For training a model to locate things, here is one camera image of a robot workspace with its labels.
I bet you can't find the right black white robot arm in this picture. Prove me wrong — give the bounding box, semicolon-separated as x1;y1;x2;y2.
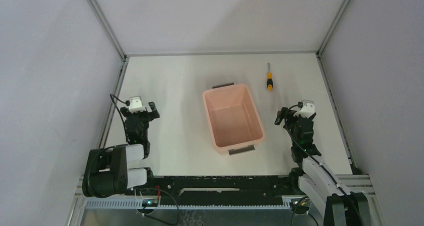
274;101;373;226

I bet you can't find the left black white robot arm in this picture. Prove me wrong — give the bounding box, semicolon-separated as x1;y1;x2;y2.
82;102;160;198

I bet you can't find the orange black screwdriver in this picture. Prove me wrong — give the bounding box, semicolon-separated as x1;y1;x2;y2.
266;62;274;91

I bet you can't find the pink plastic bin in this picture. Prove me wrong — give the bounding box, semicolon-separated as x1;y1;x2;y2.
202;83;266;156

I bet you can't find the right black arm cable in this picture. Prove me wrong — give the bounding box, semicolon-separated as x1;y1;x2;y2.
284;104;365;226

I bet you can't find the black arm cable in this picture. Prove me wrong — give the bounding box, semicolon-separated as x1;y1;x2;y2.
284;104;365;226
109;93;131;143

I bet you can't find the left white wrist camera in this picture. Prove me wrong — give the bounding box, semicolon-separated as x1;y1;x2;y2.
128;96;146;114

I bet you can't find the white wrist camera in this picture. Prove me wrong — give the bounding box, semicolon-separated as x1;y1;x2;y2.
128;96;146;114
293;100;316;119

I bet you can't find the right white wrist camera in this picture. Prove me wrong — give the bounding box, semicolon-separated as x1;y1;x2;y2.
293;100;316;119

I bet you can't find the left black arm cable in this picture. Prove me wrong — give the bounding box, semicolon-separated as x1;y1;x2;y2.
109;93;131;143

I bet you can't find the black mounting rail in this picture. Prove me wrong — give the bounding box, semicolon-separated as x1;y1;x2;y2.
134;175;305;207

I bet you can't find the grey slotted cable duct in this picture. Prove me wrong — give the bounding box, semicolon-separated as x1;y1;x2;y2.
84;197;296;210

